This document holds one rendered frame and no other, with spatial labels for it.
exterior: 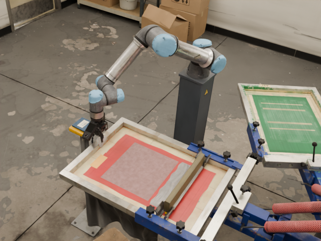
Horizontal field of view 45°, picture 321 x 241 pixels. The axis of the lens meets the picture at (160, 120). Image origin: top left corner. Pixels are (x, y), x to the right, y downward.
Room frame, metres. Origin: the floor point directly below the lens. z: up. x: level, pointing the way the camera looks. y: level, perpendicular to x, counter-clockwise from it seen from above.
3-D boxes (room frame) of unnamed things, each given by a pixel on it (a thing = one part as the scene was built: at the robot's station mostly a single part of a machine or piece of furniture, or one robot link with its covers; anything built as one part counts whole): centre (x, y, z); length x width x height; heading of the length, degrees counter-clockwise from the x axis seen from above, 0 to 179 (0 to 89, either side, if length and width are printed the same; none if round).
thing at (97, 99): (1.66, 0.35, 1.28); 0.09 x 0.08 x 0.11; 122
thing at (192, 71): (2.17, -0.22, 1.25); 0.15 x 0.15 x 0.10
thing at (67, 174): (1.47, 0.03, 0.97); 0.79 x 0.58 x 0.04; 63
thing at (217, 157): (1.61, -0.31, 0.98); 0.30 x 0.05 x 0.07; 63
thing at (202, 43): (2.16, -0.22, 1.37); 0.13 x 0.12 x 0.14; 32
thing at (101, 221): (1.31, 0.17, 0.74); 0.46 x 0.04 x 0.42; 63
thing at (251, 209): (1.21, -0.47, 1.02); 0.17 x 0.06 x 0.05; 63
